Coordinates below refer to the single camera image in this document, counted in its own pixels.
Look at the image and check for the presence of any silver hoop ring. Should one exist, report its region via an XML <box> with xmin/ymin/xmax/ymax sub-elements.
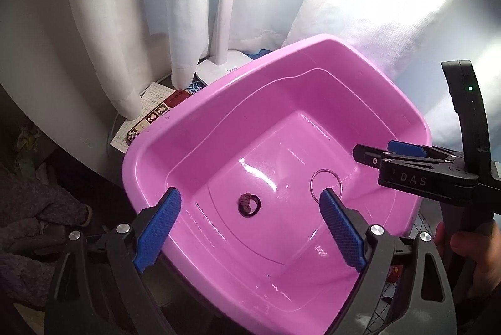
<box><xmin>310</xmin><ymin>168</ymin><xmax>344</xmax><ymax>204</ymax></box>

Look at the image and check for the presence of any white grid paper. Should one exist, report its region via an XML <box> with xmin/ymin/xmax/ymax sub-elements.
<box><xmin>110</xmin><ymin>82</ymin><xmax>178</xmax><ymax>154</ymax></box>

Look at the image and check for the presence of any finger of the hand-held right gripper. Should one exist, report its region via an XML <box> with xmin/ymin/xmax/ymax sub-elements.
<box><xmin>378</xmin><ymin>158</ymin><xmax>480</xmax><ymax>199</ymax></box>
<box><xmin>352</xmin><ymin>140</ymin><xmax>467</xmax><ymax>168</ymax></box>

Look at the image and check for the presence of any purple fuzzy cloth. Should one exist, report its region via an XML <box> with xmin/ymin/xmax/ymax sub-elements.
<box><xmin>0</xmin><ymin>162</ymin><xmax>94</xmax><ymax>306</ymax></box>

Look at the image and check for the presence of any person's right hand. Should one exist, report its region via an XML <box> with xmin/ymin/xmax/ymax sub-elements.
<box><xmin>434</xmin><ymin>221</ymin><xmax>501</xmax><ymax>298</ymax></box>

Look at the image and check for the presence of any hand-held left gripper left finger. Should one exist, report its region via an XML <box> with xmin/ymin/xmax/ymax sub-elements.
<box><xmin>45</xmin><ymin>187</ymin><xmax>183</xmax><ymax>335</ymax></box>

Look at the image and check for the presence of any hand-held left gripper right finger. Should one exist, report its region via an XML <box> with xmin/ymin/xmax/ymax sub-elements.
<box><xmin>319</xmin><ymin>187</ymin><xmax>457</xmax><ymax>335</ymax></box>

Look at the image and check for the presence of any dark purple hair tie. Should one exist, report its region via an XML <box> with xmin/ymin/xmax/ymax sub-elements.
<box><xmin>236</xmin><ymin>192</ymin><xmax>262</xmax><ymax>219</ymax></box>

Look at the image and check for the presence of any white floor lamp stand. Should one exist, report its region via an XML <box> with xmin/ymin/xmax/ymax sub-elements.
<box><xmin>195</xmin><ymin>0</ymin><xmax>256</xmax><ymax>86</ymax></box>

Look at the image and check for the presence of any red patterned card strip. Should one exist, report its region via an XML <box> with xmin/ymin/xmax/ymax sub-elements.
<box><xmin>126</xmin><ymin>90</ymin><xmax>191</xmax><ymax>145</ymax></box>

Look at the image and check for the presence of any pink plastic basin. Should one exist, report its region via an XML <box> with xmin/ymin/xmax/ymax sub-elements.
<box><xmin>121</xmin><ymin>33</ymin><xmax>433</xmax><ymax>335</ymax></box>

